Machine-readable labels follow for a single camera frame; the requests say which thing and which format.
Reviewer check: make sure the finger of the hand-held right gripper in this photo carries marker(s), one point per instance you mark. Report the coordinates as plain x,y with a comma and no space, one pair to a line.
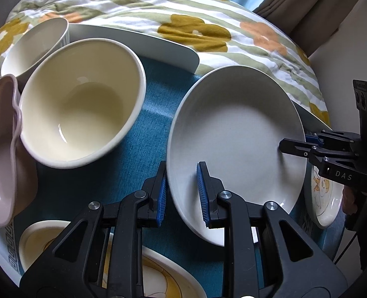
335,138
326,164

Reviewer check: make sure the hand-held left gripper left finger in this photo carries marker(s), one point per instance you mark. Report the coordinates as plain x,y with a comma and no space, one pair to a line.
161,198

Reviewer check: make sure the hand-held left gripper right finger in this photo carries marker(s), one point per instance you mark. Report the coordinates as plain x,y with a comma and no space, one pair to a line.
202,192

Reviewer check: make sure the large white plate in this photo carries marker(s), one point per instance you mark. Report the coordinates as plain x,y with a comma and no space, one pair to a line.
233,130

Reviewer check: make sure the cream ceramic bowl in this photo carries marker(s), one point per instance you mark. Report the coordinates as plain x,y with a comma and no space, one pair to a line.
77,99

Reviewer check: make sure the person's right hand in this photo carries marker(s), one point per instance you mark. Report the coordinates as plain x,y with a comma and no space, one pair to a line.
348,200

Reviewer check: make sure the round duck print plate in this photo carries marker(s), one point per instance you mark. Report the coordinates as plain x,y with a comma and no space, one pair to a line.
323,198

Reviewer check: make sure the white plate with yellow print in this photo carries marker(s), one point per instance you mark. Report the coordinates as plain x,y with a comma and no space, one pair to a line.
171,279

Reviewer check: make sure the blue mat with patterned border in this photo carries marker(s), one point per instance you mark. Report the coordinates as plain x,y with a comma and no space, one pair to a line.
158,99

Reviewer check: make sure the small cream dish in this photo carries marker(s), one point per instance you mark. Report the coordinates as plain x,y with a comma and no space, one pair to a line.
37,242

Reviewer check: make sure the brown curtain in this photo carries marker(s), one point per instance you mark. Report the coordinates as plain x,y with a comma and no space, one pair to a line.
310,6

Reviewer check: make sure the floral striped blanket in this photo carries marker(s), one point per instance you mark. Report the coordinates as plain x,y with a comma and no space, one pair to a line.
202,52

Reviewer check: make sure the white tray table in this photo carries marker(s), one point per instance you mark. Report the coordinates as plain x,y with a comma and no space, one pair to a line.
133,42

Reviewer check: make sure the white ribbed bowl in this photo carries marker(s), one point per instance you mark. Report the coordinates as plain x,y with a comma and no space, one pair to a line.
31,49

